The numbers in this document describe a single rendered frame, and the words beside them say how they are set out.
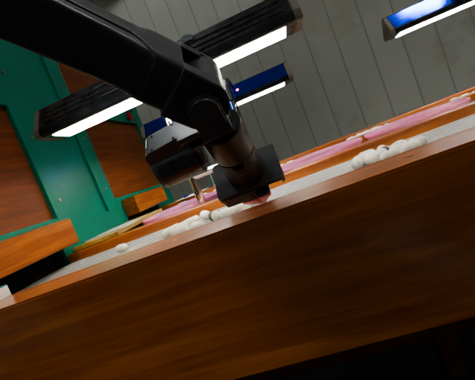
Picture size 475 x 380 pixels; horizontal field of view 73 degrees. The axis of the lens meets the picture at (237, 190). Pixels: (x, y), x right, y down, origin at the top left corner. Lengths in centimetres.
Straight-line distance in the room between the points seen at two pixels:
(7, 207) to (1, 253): 18
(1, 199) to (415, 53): 251
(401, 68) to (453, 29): 36
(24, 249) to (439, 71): 256
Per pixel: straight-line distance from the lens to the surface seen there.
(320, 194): 37
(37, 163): 108
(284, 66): 126
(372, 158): 61
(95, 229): 115
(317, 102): 271
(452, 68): 274
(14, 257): 83
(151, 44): 34
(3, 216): 95
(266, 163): 47
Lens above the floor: 83
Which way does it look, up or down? 5 degrees down
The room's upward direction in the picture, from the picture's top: 22 degrees counter-clockwise
